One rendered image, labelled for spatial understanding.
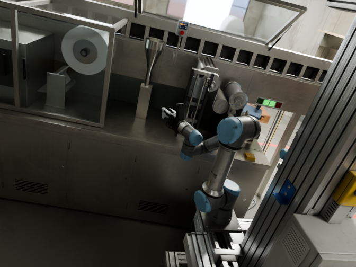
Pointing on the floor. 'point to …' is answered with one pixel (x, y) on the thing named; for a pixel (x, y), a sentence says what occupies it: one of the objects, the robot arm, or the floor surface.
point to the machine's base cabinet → (108, 176)
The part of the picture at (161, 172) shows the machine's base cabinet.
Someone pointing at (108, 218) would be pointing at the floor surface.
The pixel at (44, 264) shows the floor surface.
